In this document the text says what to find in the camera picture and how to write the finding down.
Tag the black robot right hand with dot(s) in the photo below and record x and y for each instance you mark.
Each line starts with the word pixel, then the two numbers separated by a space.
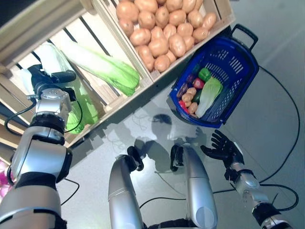
pixel 221 149

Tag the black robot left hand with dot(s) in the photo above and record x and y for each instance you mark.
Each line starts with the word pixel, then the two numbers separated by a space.
pixel 47 77

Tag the napa cabbage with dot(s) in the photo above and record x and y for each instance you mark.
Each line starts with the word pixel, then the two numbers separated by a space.
pixel 209 95
pixel 107 69
pixel 88 112

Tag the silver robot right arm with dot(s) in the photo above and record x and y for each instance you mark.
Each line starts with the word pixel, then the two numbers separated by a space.
pixel 247 183

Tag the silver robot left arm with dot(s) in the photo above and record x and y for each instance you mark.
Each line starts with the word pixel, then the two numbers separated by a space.
pixel 43 155

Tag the blue plastic shopping basket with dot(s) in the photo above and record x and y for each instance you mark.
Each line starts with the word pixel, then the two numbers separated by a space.
pixel 238 59

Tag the black robot right foot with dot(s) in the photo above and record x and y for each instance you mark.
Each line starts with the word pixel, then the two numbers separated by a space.
pixel 176 157

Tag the black robot foot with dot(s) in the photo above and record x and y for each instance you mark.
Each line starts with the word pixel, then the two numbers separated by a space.
pixel 134 158
pixel 176 157

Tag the small brown potato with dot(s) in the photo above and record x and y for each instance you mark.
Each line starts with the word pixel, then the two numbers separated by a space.
pixel 186 97
pixel 191 91
pixel 193 107

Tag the dark green vegetable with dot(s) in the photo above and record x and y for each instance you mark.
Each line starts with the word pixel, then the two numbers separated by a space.
pixel 197 96

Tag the small red pepper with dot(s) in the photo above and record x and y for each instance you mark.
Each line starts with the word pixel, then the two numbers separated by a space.
pixel 183 105

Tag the wooden slatted cabbage crate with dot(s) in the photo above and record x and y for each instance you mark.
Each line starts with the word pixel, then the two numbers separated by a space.
pixel 114 112

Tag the green bell pepper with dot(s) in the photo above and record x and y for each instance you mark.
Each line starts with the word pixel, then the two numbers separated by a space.
pixel 205 73

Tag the black robot left foot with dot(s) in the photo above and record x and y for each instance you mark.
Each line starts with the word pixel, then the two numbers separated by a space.
pixel 134 158

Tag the vegetable display rack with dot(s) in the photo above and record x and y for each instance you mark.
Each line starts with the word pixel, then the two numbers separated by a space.
pixel 155 88

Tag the black robot waist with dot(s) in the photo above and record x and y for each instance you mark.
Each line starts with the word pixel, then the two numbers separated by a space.
pixel 166 224

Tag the silver robot left leg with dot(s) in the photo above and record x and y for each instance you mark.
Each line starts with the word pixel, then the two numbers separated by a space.
pixel 121 190

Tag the wooden potato crate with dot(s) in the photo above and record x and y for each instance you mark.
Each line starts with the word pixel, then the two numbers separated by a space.
pixel 224 12

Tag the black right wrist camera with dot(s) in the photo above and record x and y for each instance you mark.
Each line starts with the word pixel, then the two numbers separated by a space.
pixel 229 175

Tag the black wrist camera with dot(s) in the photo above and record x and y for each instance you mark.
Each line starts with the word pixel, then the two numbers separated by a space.
pixel 71 94
pixel 229 175

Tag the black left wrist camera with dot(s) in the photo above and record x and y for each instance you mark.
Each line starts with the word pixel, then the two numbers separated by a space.
pixel 71 94

